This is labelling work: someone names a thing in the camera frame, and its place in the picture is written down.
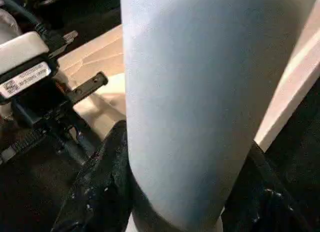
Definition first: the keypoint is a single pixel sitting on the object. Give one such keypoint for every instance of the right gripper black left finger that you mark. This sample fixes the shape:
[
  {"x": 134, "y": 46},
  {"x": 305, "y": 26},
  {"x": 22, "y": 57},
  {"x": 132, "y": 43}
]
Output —
[{"x": 105, "y": 187}]

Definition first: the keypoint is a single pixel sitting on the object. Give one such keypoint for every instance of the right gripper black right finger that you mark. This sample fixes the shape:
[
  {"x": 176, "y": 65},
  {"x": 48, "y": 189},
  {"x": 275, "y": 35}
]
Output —
[{"x": 260, "y": 204}]

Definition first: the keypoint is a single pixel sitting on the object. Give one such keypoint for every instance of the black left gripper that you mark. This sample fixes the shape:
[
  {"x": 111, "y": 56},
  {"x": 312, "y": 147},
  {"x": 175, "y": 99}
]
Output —
[{"x": 50, "y": 116}]

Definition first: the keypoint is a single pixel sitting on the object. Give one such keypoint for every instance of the white plastic table top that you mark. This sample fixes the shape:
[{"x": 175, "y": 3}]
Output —
[{"x": 100, "y": 54}]

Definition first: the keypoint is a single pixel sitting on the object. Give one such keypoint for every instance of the white plastic table leg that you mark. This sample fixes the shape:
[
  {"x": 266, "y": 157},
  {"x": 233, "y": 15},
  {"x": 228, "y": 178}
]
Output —
[{"x": 200, "y": 91}]

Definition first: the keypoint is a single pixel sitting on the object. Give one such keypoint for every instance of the black shiny mat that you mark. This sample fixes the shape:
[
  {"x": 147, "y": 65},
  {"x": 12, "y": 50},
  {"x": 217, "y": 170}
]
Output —
[{"x": 295, "y": 141}]

